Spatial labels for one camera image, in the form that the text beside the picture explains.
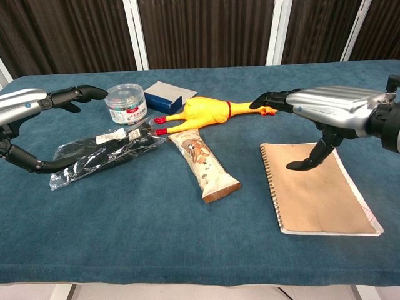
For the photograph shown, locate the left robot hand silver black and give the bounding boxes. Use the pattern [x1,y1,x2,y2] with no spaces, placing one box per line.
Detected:
[0,84,109,174]

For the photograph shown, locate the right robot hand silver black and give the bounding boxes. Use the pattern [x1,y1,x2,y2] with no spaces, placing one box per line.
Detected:
[249,84,387,171]

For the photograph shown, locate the brown spiral notebook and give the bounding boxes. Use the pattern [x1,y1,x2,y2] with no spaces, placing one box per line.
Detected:
[260,142,384,236]

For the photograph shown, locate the black socks in clear bag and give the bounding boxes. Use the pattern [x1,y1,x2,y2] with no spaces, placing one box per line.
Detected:
[49,123,166,191]

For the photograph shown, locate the clear plastic jar of clips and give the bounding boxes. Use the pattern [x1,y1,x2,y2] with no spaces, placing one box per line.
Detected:
[104,83,148,125]

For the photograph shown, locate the yellow rubber chicken toy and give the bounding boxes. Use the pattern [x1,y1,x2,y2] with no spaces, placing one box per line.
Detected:
[153,96,278,136]

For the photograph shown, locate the beige snack package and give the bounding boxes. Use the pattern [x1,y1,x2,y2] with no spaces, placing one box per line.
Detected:
[167,130,243,204]

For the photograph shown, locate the blue box with grey lid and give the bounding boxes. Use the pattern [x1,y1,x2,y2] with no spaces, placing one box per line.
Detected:
[144,80,199,114]

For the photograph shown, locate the white table leg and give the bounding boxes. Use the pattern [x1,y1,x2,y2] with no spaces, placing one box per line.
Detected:
[51,282,76,300]

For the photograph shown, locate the blue table cloth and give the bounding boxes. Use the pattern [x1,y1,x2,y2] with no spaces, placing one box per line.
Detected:
[0,59,400,287]

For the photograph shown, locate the white partition post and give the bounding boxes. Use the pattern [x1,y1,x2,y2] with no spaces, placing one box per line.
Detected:
[0,59,15,91]
[265,0,293,66]
[122,0,150,71]
[340,0,373,62]

